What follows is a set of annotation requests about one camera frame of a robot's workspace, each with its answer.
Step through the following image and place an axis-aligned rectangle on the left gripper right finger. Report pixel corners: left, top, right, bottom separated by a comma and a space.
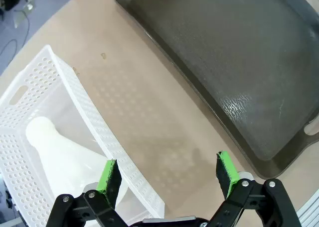
206, 151, 302, 227

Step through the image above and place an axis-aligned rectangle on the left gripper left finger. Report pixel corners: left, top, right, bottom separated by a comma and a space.
46, 158, 130, 227

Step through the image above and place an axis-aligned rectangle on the thin black floor cable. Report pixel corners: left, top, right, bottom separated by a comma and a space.
0, 9, 31, 56

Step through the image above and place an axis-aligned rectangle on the white perforated plastic basket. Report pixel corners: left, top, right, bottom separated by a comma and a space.
0, 44, 165, 227

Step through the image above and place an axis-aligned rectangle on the grey metal stand base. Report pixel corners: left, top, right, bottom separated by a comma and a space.
13, 0, 35, 29

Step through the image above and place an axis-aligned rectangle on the aluminium profile rail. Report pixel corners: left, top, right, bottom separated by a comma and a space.
295, 196, 319, 227

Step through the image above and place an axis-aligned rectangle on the dark brown plastic tray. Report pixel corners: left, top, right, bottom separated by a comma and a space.
112, 0, 319, 180

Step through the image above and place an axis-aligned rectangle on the translucent white conical flask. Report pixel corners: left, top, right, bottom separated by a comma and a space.
25, 116, 130, 208

